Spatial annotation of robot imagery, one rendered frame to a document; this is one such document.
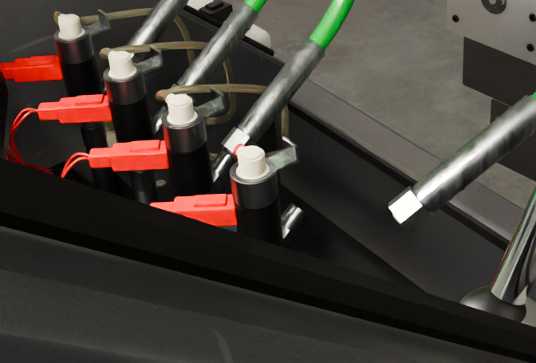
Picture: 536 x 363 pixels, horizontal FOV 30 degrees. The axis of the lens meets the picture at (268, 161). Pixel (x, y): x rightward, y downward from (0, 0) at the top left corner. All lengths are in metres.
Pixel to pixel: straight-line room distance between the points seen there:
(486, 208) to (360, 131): 0.16
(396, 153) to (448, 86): 1.92
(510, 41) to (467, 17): 0.06
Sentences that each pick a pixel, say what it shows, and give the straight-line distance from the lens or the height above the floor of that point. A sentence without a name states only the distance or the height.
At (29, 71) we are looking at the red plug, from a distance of 0.80.
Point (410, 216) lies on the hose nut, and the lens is 0.54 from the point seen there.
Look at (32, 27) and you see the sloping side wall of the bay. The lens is 0.85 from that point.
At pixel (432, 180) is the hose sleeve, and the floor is 1.14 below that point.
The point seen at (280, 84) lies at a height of 1.11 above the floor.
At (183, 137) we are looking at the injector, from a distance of 0.65.
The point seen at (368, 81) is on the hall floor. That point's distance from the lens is 2.84.
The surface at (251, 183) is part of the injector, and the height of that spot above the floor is 1.12.
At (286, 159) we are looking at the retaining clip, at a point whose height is 1.12.
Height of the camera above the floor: 1.47
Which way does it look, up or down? 35 degrees down
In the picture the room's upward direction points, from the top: 6 degrees counter-clockwise
